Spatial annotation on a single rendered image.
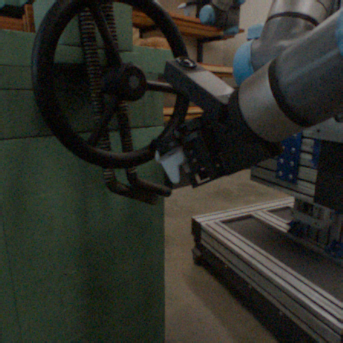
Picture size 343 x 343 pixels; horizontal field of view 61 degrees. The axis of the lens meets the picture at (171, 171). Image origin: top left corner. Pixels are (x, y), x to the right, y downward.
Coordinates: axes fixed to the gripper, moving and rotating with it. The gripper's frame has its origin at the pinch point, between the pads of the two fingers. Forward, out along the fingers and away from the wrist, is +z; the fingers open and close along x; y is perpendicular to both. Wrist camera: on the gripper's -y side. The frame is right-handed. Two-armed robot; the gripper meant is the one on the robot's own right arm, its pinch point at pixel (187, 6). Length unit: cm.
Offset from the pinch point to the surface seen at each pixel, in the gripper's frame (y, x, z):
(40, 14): 17, -101, -66
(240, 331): 116, -62, -78
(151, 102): 36, -79, -66
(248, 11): -29, 247, 140
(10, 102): 31, -110, -66
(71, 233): 61, -105, -66
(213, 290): 118, -53, -57
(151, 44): 22, -74, -62
